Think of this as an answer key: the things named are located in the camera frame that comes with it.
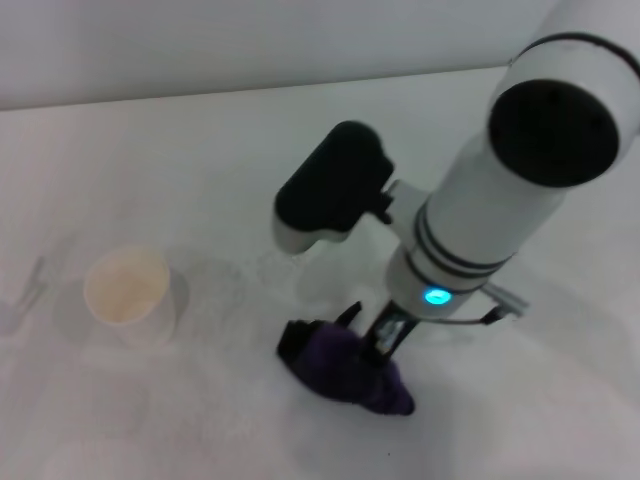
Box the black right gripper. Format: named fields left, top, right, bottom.
left=367, top=301, right=420, bottom=362

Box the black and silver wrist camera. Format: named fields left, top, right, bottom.
left=272, top=119, right=397, bottom=254

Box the purple rag with black trim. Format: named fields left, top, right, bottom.
left=276, top=299, right=417, bottom=417

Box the thin dark wrist cable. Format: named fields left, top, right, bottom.
left=433, top=283, right=530, bottom=327

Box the white paper cup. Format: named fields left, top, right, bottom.
left=83, top=245, right=179, bottom=349

